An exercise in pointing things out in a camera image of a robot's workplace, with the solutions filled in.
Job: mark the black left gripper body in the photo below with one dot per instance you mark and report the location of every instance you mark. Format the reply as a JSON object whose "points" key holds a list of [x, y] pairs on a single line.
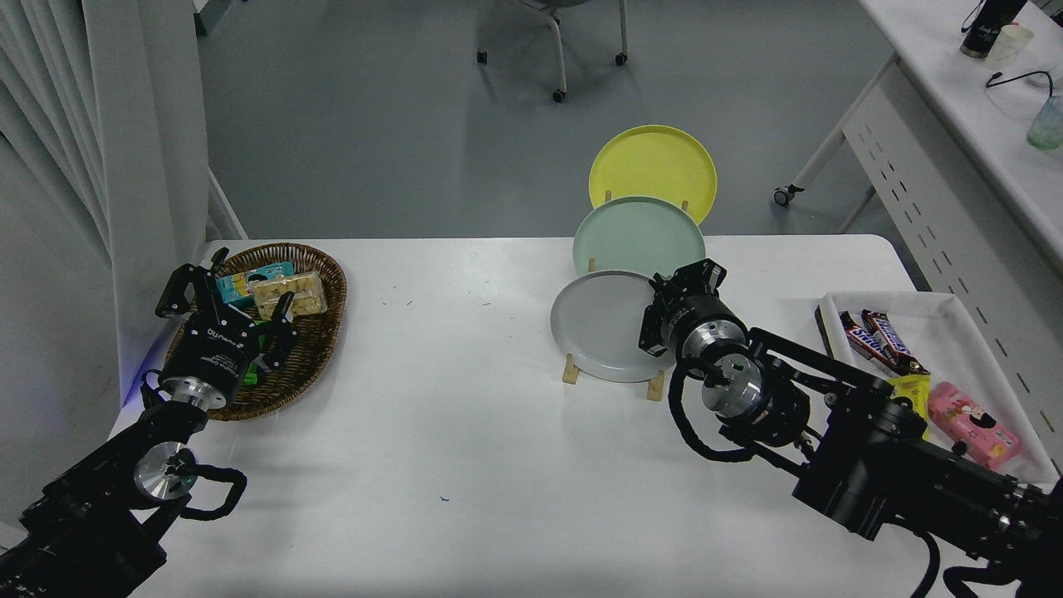
{"points": [[212, 353]]}

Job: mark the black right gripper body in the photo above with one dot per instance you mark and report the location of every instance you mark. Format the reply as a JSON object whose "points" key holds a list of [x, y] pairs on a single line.
{"points": [[693, 314]]}

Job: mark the grey plate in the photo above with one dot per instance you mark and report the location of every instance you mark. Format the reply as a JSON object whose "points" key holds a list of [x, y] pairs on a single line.
{"points": [[598, 328]]}

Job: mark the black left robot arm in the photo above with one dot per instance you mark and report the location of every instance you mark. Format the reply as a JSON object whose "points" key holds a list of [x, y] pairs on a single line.
{"points": [[91, 507]]}

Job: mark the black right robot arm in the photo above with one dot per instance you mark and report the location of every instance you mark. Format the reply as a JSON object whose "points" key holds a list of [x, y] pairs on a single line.
{"points": [[872, 465]]}

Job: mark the wooden plate rack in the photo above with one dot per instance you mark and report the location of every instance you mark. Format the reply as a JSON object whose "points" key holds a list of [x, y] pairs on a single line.
{"points": [[654, 389]]}

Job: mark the mint green plate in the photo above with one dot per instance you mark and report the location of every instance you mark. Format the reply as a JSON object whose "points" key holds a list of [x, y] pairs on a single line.
{"points": [[639, 237]]}

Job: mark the yellow plate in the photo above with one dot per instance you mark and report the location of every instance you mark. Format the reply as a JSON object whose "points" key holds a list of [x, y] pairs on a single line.
{"points": [[652, 162]]}

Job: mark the green snack packet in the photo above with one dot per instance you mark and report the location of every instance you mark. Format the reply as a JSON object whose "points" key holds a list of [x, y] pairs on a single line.
{"points": [[266, 339]]}

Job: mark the brown wicker basket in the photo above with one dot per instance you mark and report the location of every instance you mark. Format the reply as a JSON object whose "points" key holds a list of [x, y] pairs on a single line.
{"points": [[315, 349]]}

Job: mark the clear pack of biscuits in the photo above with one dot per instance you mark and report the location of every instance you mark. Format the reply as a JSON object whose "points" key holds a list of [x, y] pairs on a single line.
{"points": [[303, 291]]}

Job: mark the teal snack packet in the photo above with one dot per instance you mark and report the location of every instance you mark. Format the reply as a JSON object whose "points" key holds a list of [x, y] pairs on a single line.
{"points": [[237, 285]]}

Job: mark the white curtain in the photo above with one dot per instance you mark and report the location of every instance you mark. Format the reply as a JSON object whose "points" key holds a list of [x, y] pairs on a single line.
{"points": [[50, 166]]}

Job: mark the yellow snack packet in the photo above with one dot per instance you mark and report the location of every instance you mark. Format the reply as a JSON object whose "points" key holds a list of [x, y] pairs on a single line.
{"points": [[913, 390]]}

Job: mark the office chair on casters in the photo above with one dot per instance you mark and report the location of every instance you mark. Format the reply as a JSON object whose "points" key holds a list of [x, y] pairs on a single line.
{"points": [[561, 66]]}

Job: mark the white tray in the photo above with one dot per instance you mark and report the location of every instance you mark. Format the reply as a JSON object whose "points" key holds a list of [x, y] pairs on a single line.
{"points": [[955, 332]]}

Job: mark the pink snack packet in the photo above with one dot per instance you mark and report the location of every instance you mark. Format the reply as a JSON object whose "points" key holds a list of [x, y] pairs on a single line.
{"points": [[972, 423]]}

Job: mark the white side table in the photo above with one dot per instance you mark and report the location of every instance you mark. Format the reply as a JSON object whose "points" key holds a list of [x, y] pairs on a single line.
{"points": [[938, 83]]}

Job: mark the black bottle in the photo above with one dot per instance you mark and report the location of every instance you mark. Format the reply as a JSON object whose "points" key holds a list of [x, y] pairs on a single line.
{"points": [[984, 33]]}

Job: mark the white paper cup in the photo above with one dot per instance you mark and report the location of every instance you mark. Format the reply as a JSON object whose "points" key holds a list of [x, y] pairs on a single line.
{"points": [[1009, 46]]}

